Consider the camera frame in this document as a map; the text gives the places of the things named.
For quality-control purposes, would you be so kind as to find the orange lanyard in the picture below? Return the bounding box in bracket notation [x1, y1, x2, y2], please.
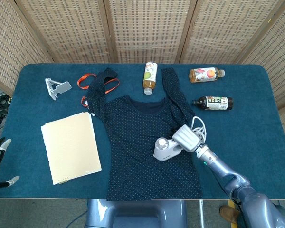
[76, 74, 120, 107]

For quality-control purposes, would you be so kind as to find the dark blue polka dot shirt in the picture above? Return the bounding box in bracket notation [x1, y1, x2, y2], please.
[87, 67, 204, 202]

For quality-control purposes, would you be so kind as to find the black floor cable bundle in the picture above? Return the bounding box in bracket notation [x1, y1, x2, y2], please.
[0, 94, 12, 131]

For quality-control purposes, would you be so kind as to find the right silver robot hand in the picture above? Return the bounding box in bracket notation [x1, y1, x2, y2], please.
[170, 124, 202, 152]

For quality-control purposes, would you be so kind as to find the woven wicker folding screen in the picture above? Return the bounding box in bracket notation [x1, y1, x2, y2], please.
[0, 0, 285, 152]

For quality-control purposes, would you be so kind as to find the metal table leg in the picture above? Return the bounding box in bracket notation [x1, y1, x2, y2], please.
[198, 199, 204, 228]

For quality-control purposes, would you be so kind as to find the white handheld steam iron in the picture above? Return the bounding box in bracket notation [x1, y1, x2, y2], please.
[153, 137, 183, 162]

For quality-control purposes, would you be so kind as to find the brown shoe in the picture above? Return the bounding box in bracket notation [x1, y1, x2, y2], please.
[219, 205, 240, 225]

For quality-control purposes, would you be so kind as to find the grey-blue robot torso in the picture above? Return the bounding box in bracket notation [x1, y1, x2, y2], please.
[85, 199, 188, 228]

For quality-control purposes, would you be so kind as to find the dark tea bottle white label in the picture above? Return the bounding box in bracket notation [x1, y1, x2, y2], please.
[192, 95, 234, 111]

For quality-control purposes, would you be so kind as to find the peach tea bottle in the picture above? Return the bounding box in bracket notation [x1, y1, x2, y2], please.
[189, 67, 226, 84]

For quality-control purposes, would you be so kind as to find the teal table cover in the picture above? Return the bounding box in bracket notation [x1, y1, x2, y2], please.
[0, 63, 285, 200]

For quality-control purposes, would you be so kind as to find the apple tea bottle white cap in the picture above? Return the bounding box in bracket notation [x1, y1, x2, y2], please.
[142, 62, 159, 95]

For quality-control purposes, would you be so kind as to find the cream paper folder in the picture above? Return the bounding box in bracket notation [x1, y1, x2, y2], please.
[40, 111, 102, 186]

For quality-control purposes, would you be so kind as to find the white folding phone stand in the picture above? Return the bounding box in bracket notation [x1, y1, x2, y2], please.
[45, 78, 72, 102]

